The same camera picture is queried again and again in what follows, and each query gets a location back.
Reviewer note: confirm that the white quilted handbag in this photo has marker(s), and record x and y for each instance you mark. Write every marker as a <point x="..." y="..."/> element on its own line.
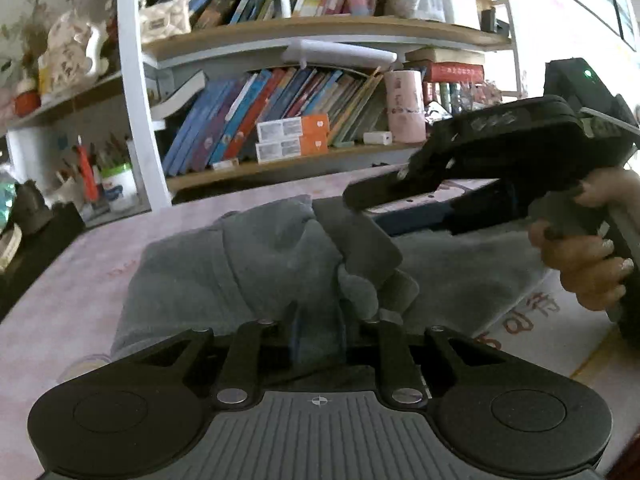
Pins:
<point x="163" y="20"/>

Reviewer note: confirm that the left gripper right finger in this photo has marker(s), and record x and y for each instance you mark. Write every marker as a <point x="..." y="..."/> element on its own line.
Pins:
<point x="383" y="346"/>

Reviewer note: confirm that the person right hand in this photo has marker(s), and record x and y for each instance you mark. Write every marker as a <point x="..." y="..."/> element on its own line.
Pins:
<point x="586" y="264"/>

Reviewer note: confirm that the white pen holder tub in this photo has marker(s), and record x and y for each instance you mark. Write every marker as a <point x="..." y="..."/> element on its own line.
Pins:
<point x="120" y="189"/>

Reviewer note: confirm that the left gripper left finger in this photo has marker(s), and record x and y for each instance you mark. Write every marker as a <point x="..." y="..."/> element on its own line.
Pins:
<point x="258" y="353"/>

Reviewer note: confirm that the black box under toys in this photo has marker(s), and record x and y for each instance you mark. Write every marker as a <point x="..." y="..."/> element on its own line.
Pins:
<point x="37" y="252"/>

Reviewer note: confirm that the pink cylindrical container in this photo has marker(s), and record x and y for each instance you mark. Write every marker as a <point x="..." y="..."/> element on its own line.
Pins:
<point x="405" y="106"/>

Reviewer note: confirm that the white wooden bookshelf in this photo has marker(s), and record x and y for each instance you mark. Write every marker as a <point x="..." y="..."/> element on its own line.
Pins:
<point x="224" y="51"/>

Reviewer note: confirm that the red tassel ornament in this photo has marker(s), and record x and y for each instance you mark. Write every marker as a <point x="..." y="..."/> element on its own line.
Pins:
<point x="91" y="189"/>

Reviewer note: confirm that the white wristwatch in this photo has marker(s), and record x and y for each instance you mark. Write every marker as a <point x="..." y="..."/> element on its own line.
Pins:
<point x="9" y="244"/>

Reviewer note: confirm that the row of leaning books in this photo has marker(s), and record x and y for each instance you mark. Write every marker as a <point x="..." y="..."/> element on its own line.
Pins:
<point x="211" y="119"/>

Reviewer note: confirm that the pink checked cartoon tablecloth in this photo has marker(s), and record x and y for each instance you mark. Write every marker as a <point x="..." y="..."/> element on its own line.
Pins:
<point x="67" y="320"/>

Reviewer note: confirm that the lower orange white box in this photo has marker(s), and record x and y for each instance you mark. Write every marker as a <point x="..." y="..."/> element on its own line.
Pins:
<point x="295" y="147"/>

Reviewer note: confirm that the grey sweatshirt garment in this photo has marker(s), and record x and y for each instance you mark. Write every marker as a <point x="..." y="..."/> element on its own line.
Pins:
<point x="317" y="258"/>

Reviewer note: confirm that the orange white box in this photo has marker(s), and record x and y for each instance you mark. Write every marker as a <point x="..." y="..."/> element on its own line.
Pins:
<point x="295" y="147"/>
<point x="288" y="128"/>

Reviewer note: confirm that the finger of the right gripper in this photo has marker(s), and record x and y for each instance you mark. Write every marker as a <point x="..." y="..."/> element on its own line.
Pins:
<point x="463" y="214"/>
<point x="391" y="187"/>

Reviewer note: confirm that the upper orange white box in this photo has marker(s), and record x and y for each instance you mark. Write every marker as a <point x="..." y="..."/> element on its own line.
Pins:
<point x="288" y="128"/>

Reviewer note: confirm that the white usb charger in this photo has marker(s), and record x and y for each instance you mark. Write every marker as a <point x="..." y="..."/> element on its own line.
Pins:
<point x="377" y="138"/>

